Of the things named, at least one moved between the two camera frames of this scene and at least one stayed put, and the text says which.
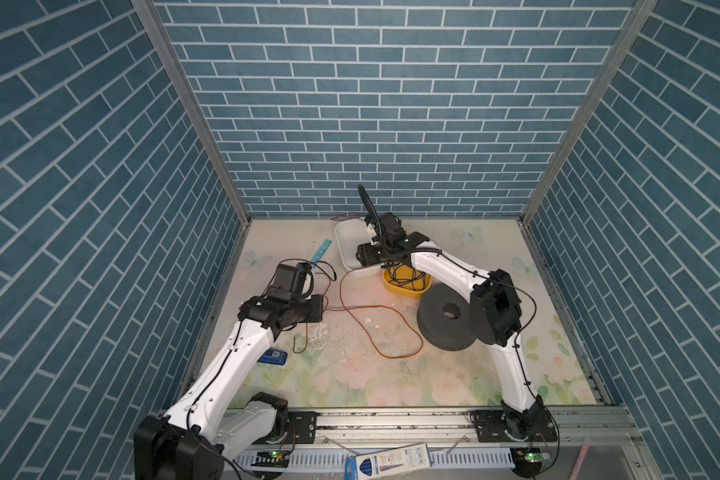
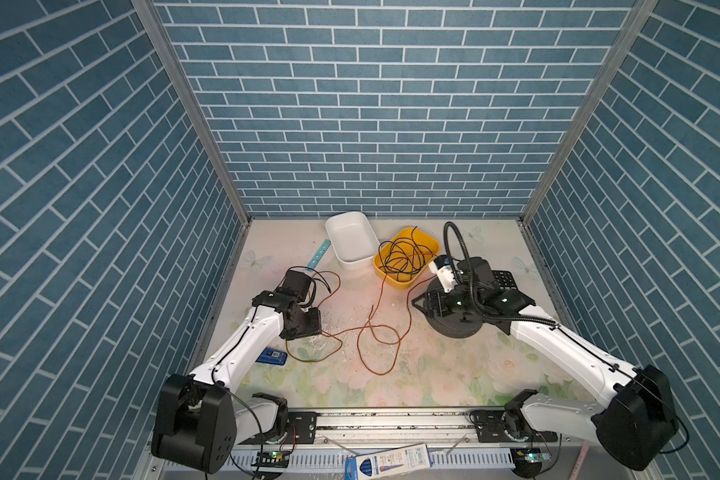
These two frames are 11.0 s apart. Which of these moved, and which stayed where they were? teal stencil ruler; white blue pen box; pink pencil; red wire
Moved: red wire
Stayed: white blue pen box; teal stencil ruler; pink pencil
